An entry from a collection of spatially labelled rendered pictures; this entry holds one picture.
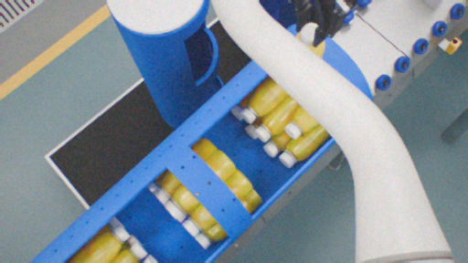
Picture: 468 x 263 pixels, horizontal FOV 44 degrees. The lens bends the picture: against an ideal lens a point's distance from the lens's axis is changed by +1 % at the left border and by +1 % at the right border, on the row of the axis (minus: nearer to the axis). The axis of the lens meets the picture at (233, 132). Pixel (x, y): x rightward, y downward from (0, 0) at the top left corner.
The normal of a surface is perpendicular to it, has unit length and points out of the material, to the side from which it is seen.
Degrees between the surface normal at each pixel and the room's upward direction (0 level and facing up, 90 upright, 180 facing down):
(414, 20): 0
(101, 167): 0
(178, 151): 26
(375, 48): 0
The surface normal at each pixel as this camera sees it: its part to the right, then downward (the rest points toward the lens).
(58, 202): -0.05, -0.30
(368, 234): -0.84, -0.29
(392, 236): -0.43, -0.47
